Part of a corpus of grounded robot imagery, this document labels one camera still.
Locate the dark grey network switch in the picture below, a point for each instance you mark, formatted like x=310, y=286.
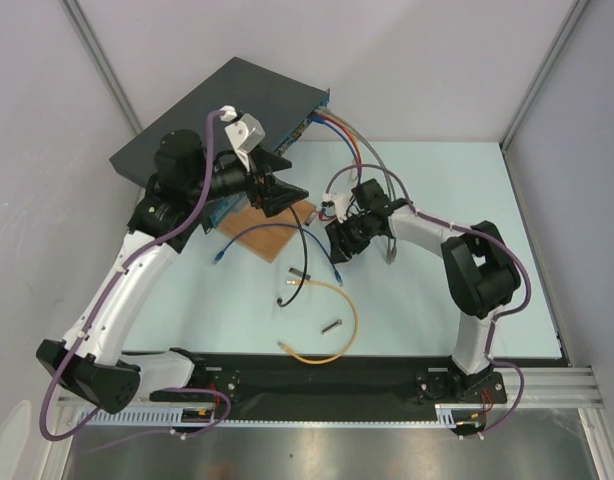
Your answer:
x=217, y=115

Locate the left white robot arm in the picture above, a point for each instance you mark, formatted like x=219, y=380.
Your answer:
x=88, y=361

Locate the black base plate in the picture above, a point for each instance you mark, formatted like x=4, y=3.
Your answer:
x=357, y=389

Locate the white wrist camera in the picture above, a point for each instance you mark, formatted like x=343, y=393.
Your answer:
x=334, y=206
x=244, y=132

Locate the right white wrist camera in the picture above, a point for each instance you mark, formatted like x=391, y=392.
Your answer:
x=334, y=206

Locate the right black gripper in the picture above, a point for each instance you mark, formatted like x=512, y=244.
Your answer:
x=344, y=234

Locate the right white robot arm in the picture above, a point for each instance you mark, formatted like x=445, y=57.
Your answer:
x=482, y=273

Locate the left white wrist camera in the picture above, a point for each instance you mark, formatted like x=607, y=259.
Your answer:
x=244, y=132

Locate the wooden board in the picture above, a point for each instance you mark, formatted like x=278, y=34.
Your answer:
x=268, y=237

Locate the aluminium rail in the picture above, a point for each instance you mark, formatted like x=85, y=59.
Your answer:
x=560, y=388

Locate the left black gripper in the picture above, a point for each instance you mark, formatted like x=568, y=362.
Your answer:
x=275, y=196

